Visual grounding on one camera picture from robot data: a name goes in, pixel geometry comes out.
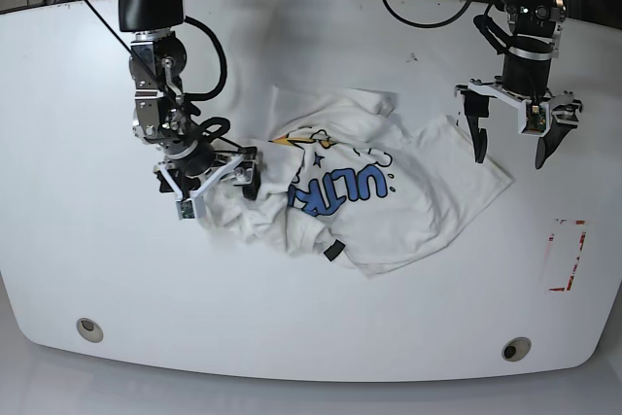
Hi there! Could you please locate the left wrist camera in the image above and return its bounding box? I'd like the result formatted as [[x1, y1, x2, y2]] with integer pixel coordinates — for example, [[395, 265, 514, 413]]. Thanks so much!
[[518, 100, 551, 137]]

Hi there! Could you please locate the red tape rectangle marking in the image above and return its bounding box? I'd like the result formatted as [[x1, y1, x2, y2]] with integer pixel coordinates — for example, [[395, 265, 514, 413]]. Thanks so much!
[[542, 219, 588, 294]]

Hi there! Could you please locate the table cable grommet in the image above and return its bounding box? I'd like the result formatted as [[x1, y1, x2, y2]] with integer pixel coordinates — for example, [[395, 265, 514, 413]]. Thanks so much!
[[76, 318, 104, 343], [501, 336, 532, 363]]

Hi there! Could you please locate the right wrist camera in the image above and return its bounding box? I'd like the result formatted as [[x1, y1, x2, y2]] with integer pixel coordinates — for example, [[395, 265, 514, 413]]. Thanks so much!
[[176, 197, 204, 221]]

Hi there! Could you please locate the left table cable grommet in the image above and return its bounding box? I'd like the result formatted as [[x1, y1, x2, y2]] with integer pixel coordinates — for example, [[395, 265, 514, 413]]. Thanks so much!
[[76, 318, 104, 343]]

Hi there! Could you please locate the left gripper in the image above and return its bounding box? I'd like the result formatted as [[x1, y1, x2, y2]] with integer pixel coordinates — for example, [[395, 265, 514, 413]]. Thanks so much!
[[454, 53, 582, 170]]

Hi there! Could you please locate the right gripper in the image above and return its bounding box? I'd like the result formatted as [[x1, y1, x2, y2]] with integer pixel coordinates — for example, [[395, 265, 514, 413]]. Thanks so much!
[[154, 141, 261, 200]]

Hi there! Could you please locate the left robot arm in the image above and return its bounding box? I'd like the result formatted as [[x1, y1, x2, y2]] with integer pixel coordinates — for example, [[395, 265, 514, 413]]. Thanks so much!
[[455, 0, 583, 170]]

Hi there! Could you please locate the right table cable grommet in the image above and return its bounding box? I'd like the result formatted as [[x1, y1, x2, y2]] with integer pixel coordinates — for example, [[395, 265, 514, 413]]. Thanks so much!
[[501, 336, 532, 363]]

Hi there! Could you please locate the white printed T-shirt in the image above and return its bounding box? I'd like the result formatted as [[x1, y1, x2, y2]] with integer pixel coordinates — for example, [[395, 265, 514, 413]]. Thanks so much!
[[201, 88, 512, 276]]

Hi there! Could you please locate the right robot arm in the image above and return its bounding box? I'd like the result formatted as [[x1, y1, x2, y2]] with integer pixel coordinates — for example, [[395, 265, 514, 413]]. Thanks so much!
[[119, 0, 260, 200]]

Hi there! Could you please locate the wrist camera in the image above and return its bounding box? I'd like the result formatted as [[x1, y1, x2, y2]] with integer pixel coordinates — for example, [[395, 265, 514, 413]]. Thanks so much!
[[176, 197, 204, 221], [518, 100, 551, 137]]

